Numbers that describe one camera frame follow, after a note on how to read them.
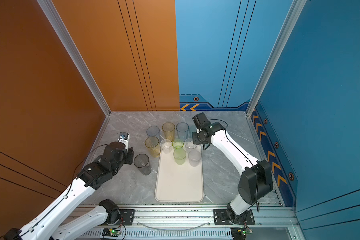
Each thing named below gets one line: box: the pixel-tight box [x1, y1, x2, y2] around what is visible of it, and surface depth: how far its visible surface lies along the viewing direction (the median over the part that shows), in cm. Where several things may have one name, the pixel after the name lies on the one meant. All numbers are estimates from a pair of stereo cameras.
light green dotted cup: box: [173, 148, 187, 165], surface depth 94 cm
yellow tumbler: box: [145, 136, 161, 158], surface depth 93 cm
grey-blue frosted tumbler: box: [146, 125, 160, 137], surface depth 94 cm
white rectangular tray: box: [154, 149, 204, 203], surface depth 86 cm
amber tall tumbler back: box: [162, 122, 176, 142], surface depth 98 cm
